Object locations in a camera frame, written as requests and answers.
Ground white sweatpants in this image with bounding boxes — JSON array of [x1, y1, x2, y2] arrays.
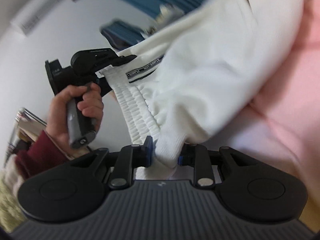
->
[[102, 0, 305, 180]]

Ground dark red sleeve forearm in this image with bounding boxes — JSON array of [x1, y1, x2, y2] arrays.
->
[[15, 131, 68, 179]]

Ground person's left hand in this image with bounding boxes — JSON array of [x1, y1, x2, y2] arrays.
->
[[46, 83, 104, 157]]

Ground blue backed desk chair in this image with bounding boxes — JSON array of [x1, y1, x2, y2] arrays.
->
[[100, 19, 145, 50]]

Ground white air conditioner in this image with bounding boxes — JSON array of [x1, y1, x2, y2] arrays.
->
[[10, 0, 63, 36]]

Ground pink blue bed cover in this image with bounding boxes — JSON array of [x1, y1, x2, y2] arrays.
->
[[175, 0, 320, 221]]

